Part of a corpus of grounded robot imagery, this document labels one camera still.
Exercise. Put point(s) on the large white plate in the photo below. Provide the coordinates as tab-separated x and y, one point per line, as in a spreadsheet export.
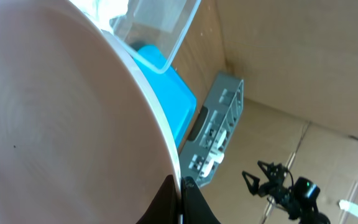
83	138

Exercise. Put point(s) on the clear plastic bin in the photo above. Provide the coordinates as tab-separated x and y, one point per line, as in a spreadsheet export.
151	31

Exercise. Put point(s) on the grey dishwasher rack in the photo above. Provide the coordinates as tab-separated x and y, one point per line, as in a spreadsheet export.
222	108

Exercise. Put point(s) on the brown cardboard backdrop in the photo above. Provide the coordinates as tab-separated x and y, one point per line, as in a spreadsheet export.
299	64

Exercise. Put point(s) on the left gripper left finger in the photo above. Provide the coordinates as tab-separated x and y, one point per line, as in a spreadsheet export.
163	208

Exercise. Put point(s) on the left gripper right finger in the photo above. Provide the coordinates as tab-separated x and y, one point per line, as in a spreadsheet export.
194	207

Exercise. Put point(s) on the teal serving tray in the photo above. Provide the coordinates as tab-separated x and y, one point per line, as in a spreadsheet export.
176	99

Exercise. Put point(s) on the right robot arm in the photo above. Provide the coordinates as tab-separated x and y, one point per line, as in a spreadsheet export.
296	197

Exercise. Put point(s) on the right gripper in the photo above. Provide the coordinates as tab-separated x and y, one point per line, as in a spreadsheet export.
274	187

